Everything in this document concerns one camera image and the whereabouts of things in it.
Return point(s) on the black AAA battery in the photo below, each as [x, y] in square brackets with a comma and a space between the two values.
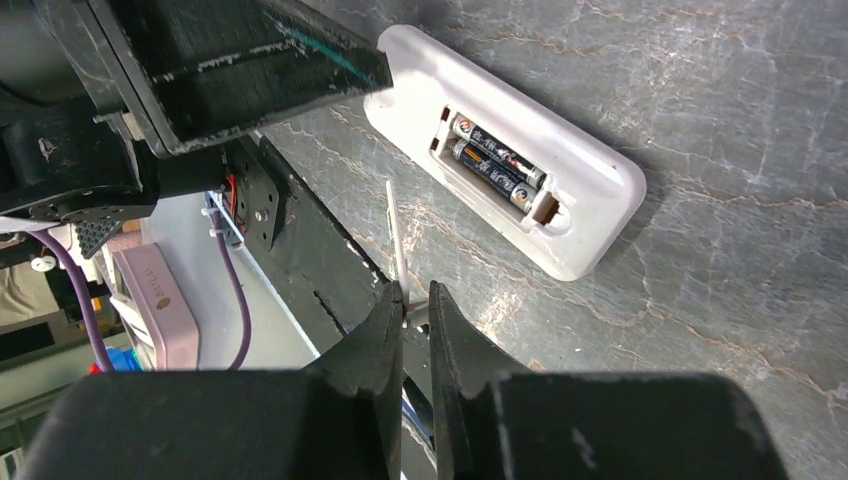
[470, 131]

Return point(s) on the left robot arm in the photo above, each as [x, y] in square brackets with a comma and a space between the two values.
[107, 107]

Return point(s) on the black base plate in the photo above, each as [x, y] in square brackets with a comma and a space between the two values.
[325, 278]

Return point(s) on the small dark AAA battery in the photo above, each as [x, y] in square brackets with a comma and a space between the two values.
[509, 185]

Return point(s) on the pink case below table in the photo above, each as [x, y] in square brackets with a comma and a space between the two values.
[161, 327]

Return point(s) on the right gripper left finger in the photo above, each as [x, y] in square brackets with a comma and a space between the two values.
[365, 372]

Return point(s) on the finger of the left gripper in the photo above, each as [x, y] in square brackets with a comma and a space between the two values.
[205, 72]

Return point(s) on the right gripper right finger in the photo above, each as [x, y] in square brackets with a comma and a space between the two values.
[464, 362]

